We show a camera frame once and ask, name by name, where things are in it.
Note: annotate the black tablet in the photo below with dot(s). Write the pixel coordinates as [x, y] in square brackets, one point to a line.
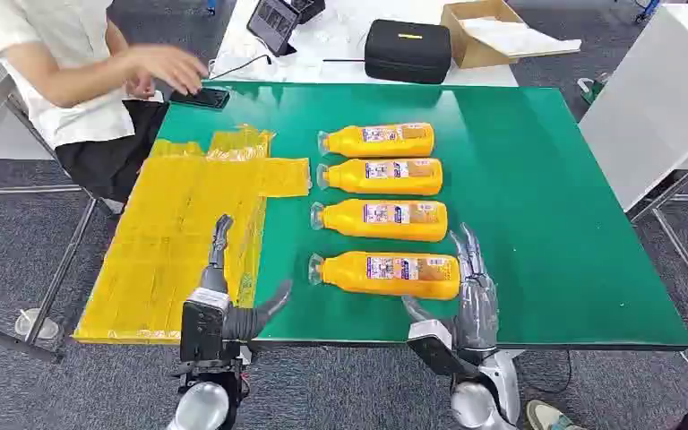
[271, 24]

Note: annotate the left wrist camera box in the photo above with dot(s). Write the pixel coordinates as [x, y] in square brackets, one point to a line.
[201, 326]

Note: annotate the black smartphone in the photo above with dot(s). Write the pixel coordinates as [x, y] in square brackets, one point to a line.
[201, 98]

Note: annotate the green table mat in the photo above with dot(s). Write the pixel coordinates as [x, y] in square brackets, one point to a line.
[528, 208]

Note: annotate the black zip case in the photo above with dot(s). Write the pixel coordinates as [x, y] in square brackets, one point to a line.
[406, 53]

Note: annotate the large white table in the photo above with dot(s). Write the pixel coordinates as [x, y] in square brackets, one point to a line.
[658, 101]

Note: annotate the person's shoe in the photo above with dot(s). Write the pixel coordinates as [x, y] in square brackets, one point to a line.
[549, 415]

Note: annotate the clear plastic cup lid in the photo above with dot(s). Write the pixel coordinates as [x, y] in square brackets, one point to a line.
[26, 323]

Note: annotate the white sheet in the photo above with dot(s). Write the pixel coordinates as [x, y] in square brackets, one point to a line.
[516, 38]

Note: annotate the person's right hand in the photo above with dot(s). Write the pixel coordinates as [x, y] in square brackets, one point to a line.
[169, 66]

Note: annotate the cardboard box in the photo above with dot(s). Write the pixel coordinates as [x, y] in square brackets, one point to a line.
[457, 35]

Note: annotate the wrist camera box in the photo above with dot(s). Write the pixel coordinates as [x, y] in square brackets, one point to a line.
[439, 353]
[201, 326]

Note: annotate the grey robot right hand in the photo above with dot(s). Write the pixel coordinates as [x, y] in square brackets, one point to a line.
[477, 314]

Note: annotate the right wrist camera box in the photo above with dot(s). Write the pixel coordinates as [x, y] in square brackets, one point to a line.
[439, 353]

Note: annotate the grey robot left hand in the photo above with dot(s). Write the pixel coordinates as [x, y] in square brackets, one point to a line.
[243, 323]

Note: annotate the yellow sheet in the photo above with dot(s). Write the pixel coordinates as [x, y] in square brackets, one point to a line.
[166, 237]

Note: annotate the person's left hand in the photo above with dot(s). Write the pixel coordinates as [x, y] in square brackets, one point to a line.
[139, 88]

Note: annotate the orange drink bottle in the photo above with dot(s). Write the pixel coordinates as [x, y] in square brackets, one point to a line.
[344, 222]
[344, 179]
[344, 276]
[344, 142]

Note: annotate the person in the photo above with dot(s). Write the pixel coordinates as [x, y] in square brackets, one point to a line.
[71, 35]

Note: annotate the black device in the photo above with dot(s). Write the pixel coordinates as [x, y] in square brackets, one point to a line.
[309, 9]

